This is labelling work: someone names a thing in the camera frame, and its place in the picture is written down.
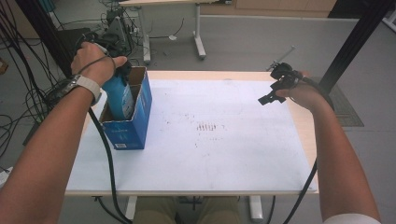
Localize white paper mat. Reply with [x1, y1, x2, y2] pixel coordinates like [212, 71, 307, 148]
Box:
[65, 78, 318, 192]

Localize white table leg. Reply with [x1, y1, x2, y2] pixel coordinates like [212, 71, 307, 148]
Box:
[247, 195, 264, 224]
[124, 195, 138, 222]

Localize white sleeve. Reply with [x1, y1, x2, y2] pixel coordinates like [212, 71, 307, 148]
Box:
[321, 213, 383, 224]

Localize person's right hand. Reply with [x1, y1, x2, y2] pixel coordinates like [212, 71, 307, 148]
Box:
[275, 70, 329, 112]

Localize grey floor mat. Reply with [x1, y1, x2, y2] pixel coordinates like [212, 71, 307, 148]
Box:
[328, 83, 364, 128]

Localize thin grey wrist cord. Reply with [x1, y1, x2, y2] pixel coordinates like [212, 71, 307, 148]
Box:
[77, 54, 117, 77]

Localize person's left hand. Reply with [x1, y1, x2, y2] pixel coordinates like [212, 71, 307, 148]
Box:
[70, 41, 129, 88]

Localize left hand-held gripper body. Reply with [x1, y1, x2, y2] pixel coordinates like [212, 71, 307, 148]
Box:
[74, 30, 126, 59]

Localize white frame desk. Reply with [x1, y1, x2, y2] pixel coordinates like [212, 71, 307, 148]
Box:
[119, 0, 233, 64]

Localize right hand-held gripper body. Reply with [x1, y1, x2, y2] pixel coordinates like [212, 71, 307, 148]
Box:
[266, 45, 305, 91]

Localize black box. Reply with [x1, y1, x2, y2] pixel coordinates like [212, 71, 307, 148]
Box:
[57, 27, 92, 48]

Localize blue spray bottle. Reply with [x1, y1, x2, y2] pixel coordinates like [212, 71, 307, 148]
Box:
[102, 73, 137, 121]

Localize person's legs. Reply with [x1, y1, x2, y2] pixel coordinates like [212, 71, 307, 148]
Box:
[132, 195, 241, 224]

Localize white band wristwatch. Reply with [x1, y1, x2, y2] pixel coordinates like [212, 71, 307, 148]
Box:
[60, 74, 103, 107]

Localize tangle of black cables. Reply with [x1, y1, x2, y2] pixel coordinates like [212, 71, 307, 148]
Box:
[0, 6, 74, 160]

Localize black metal post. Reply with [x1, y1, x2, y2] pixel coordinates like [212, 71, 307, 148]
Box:
[14, 0, 78, 78]
[318, 0, 396, 92]

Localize blue cardboard box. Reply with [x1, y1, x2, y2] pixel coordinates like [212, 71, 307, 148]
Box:
[98, 65, 153, 151]

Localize white power strip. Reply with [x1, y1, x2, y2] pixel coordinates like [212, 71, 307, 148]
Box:
[0, 166, 14, 189]

